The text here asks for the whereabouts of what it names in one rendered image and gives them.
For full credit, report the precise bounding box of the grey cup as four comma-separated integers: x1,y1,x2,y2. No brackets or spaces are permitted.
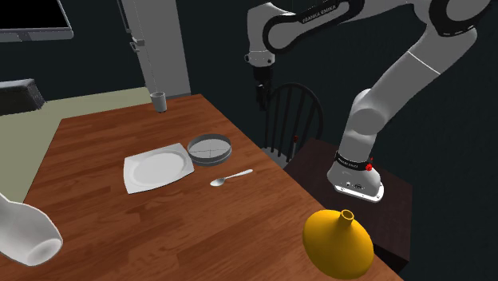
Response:
149,91,168,114

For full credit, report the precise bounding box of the dark grey couch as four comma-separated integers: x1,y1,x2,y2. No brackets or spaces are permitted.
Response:
0,78,46,117

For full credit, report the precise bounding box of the yellow vase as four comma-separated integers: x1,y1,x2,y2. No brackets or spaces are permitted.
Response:
302,209,375,281

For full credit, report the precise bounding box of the silver spoon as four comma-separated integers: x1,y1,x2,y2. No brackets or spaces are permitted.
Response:
210,168,254,188

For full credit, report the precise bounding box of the grey door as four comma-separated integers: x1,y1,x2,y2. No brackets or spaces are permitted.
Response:
117,0,192,99

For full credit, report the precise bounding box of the white vase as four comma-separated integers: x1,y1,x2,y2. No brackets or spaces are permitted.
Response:
0,192,64,267

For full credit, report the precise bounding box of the black screen with grey frame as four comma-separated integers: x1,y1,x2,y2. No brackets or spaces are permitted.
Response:
0,0,74,43

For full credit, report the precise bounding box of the dark robot stand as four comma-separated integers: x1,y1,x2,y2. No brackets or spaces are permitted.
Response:
283,137,414,274

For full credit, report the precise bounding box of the white square plate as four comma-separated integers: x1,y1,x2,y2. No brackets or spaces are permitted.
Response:
123,142,195,195

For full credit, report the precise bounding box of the black wooden chair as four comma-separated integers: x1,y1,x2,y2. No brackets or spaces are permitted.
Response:
259,82,324,169

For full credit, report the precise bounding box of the grey round pan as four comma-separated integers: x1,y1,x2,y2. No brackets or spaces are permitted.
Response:
187,133,233,168

